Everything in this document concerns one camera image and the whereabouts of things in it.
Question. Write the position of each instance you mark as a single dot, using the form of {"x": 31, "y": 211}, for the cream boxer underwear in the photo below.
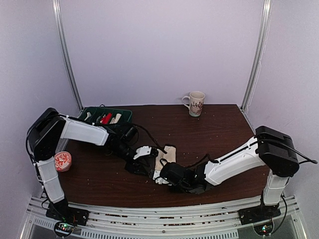
{"x": 115, "y": 119}

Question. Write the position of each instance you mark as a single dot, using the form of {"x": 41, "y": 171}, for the white patterned ceramic mug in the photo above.
{"x": 194, "y": 102}

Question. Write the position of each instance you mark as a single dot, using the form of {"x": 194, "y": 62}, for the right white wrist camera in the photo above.
{"x": 155, "y": 175}

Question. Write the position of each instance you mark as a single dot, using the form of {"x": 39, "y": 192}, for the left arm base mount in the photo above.
{"x": 73, "y": 216}

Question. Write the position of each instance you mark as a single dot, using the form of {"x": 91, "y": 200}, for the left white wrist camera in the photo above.
{"x": 145, "y": 151}

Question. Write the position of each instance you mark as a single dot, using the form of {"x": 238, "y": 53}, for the right aluminium frame post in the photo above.
{"x": 256, "y": 66}

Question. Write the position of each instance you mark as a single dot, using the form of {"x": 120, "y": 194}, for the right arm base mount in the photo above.
{"x": 257, "y": 214}

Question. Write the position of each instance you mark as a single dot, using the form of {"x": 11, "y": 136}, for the left aluminium frame post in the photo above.
{"x": 65, "y": 52}

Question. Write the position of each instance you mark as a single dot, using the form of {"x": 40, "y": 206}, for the aluminium frame post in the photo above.
{"x": 256, "y": 66}
{"x": 65, "y": 52}

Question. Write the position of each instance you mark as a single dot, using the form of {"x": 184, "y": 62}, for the red item in tray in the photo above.
{"x": 106, "y": 118}

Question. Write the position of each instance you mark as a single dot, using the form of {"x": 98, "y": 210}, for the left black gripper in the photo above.
{"x": 133, "y": 167}

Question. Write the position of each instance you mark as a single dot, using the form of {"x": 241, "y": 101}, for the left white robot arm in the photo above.
{"x": 45, "y": 134}

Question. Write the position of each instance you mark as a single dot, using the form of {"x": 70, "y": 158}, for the cream underwear navy trim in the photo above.
{"x": 169, "y": 156}

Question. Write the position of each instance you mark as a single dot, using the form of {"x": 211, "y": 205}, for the green compartment tray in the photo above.
{"x": 96, "y": 115}

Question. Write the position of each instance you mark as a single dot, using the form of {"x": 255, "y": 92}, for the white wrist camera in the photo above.
{"x": 145, "y": 151}
{"x": 155, "y": 175}

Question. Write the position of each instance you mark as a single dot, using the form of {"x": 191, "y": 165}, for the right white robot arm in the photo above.
{"x": 268, "y": 147}

